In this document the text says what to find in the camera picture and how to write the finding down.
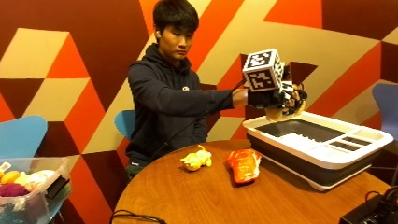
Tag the tan soft toy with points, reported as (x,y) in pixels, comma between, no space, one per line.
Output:
(282,113)

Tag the white cube of black markers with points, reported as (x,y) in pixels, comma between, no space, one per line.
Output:
(262,71)

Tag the white and grey dish tub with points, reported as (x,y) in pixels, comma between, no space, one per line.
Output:
(319,146)

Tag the blue-grey chair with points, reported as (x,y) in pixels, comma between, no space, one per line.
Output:
(387,104)

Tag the orange snack bag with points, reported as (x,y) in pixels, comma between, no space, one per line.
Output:
(244,165)

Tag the yellow soft toy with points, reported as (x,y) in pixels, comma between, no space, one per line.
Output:
(198,159)

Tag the the person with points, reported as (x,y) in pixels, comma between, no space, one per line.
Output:
(166,93)

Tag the black electronic device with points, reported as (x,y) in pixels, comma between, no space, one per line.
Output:
(371,211)

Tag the blue chair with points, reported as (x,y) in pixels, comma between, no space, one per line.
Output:
(126,123)
(21,137)

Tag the white soft toy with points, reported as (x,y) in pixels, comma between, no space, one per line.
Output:
(35,179)

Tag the clear plastic storage bin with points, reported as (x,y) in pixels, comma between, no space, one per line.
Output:
(31,193)

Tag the yellow toy fruit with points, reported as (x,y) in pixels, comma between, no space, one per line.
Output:
(10,176)

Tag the purple soft toy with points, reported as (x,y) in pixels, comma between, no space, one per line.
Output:
(14,189)

